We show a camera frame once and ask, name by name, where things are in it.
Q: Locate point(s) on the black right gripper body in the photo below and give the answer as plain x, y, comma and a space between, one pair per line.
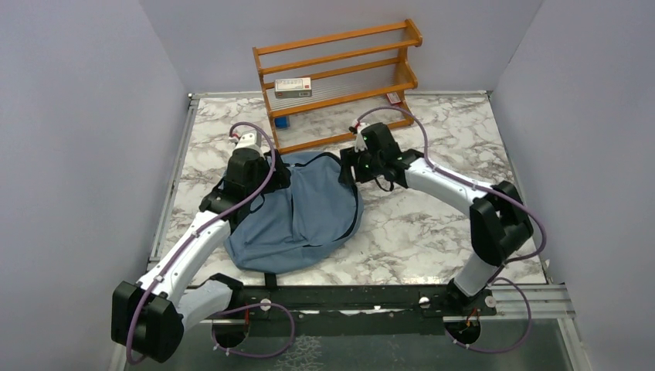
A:
367, 166

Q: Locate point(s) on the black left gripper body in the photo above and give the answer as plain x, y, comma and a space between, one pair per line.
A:
277, 178

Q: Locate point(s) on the blue student backpack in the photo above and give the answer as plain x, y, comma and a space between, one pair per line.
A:
297, 227

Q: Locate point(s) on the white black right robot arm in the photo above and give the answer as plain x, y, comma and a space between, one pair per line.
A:
499, 225

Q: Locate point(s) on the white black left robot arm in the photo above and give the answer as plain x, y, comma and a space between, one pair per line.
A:
150, 316

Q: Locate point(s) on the blue small object under shelf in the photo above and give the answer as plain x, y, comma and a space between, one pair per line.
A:
281, 122

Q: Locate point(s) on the small red card box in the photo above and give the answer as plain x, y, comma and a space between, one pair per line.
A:
393, 98

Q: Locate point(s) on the orange wooden shelf rack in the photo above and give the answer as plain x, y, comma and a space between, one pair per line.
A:
344, 67

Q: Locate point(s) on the white grey box on shelf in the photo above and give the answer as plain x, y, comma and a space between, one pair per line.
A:
293, 88

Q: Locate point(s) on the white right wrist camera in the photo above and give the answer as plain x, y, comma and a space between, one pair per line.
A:
358, 130

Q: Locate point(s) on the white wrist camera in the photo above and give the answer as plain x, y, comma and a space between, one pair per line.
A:
249, 140
358, 130

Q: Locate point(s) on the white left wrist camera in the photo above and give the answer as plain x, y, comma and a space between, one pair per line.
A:
249, 140

